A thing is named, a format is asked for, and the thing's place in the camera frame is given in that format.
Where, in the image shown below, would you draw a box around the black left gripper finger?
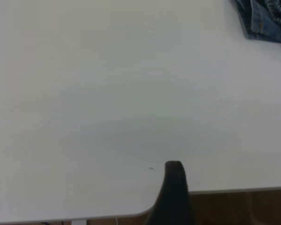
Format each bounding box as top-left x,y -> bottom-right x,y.
146,160 -> 195,225

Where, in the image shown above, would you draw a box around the blue denim shorts with print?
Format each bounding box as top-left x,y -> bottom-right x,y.
229,0 -> 281,46

